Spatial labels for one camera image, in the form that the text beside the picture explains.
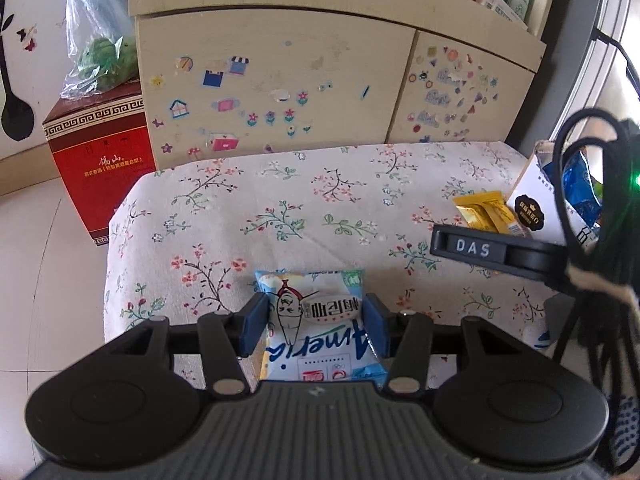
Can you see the small gold snack packet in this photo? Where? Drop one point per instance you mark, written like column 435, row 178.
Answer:
column 487, row 212

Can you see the red patterned carton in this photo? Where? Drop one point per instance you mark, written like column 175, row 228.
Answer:
column 105, row 170

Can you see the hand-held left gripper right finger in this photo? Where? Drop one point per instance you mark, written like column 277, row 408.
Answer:
column 376, row 325

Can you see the clear plastic bag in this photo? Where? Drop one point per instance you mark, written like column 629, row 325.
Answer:
column 100, row 55

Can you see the flat white box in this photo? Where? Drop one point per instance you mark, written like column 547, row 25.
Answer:
column 495, row 5

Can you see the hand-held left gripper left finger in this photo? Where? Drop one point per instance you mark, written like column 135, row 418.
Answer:
column 252, row 325

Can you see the beige stickered wooden cabinet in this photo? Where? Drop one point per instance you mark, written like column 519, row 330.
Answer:
column 300, row 60

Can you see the light blue snack packet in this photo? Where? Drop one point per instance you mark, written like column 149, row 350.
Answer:
column 320, row 340

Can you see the cardboard box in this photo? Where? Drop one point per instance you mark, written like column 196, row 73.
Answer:
column 537, row 200

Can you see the dotted dark cloth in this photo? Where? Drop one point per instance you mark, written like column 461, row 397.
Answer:
column 625, row 425

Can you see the blue foil snack bag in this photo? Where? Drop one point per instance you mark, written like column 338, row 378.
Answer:
column 582, row 180

